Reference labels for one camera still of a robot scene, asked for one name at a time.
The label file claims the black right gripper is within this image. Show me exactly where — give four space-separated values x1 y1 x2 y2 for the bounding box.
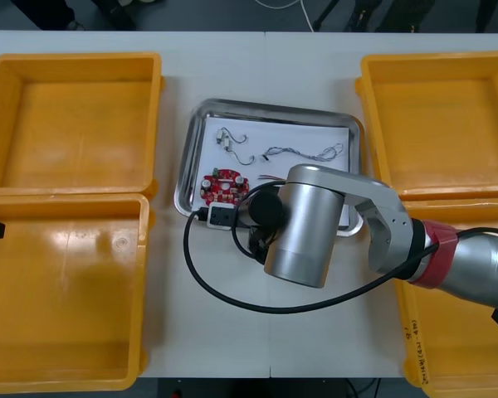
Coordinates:
247 225 280 263

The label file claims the round red circuit board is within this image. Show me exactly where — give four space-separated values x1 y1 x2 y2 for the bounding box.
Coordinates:
201 167 252 207

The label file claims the blue-white twisted wire harness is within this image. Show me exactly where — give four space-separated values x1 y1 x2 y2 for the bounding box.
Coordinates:
260 143 344 163

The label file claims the small metal solenoid with cable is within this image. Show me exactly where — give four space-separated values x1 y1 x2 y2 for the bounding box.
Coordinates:
214 128 250 146
223 135 256 167

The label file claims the steel tray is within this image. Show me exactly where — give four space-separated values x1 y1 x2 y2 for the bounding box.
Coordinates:
173 98 365 238

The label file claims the white paper sheet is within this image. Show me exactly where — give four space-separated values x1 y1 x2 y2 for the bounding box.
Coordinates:
198 115 350 228

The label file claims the yellow-orange plastic bin with handwriting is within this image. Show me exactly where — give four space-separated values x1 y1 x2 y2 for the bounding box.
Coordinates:
392 197 498 393

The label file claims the person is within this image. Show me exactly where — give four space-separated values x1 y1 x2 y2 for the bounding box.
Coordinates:
57 0 159 32

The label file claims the black stand leg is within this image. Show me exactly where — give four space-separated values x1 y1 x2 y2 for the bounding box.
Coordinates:
315 0 342 31

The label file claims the black cable under table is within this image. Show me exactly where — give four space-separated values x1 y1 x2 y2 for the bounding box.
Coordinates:
344 377 383 398

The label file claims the white floor cable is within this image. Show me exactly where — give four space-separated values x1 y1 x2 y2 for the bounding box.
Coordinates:
255 0 316 32

